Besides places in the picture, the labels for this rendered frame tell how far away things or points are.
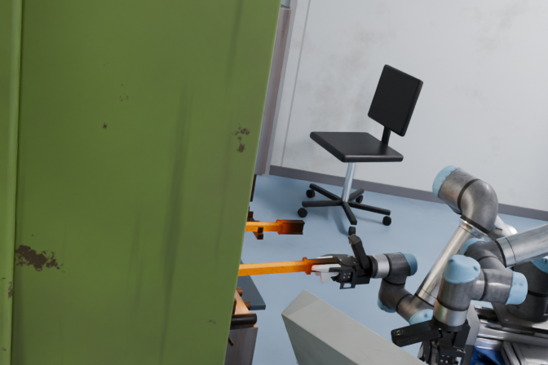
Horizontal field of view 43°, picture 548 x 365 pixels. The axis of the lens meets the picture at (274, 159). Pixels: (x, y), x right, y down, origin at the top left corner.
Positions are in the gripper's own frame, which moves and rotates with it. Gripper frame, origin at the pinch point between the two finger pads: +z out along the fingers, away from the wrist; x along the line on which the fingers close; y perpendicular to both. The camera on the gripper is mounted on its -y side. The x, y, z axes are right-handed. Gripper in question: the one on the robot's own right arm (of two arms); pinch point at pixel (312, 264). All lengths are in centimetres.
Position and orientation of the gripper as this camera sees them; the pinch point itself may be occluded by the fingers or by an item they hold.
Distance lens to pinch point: 207.3
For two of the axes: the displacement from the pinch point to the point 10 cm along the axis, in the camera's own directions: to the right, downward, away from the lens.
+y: -1.4, 9.3, 3.4
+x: -3.6, -3.7, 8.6
